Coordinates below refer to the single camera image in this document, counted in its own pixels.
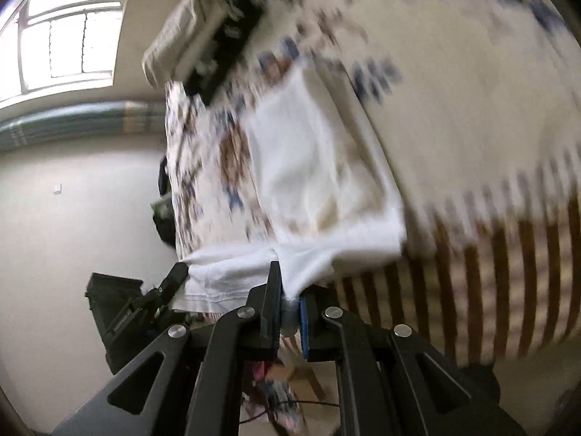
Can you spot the folded beige garment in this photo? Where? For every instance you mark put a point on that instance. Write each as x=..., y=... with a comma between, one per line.
x=184, y=38

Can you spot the white t-shirt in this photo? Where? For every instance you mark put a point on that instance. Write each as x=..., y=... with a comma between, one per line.
x=323, y=182

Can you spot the window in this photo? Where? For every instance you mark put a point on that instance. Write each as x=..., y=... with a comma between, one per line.
x=59, y=46

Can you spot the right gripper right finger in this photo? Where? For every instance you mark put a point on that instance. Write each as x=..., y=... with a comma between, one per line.
x=393, y=382

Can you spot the floral checked fleece blanket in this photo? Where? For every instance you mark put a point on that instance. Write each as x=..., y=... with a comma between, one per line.
x=477, y=106

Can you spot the folded black garment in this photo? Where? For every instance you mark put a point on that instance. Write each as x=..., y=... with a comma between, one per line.
x=224, y=49

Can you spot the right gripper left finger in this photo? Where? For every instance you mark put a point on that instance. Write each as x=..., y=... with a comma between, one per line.
x=188, y=382

